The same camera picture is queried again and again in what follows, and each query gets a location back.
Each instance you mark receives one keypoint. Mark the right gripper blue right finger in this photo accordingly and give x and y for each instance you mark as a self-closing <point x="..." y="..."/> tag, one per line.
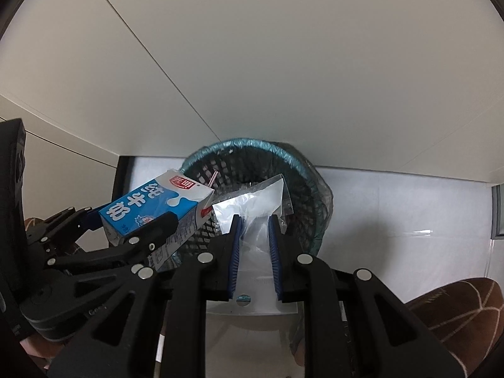
<point x="273" y="227"/>

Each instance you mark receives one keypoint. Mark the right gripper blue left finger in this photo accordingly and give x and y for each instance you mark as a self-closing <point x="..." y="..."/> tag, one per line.
<point x="235" y="233"/>

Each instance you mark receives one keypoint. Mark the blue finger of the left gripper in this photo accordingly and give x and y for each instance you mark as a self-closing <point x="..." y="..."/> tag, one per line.
<point x="153" y="234"/>
<point x="88" y="219"/>

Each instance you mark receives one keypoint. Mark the clear plastic zip bag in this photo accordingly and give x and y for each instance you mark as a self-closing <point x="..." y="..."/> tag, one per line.
<point x="255" y="294"/>

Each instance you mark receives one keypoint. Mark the blue white milk carton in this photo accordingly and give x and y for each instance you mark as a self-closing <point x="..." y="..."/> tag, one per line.
<point x="179" y="202"/>

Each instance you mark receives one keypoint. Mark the teal mesh trash bin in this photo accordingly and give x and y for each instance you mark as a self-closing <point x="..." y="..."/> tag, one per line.
<point x="255" y="179"/>

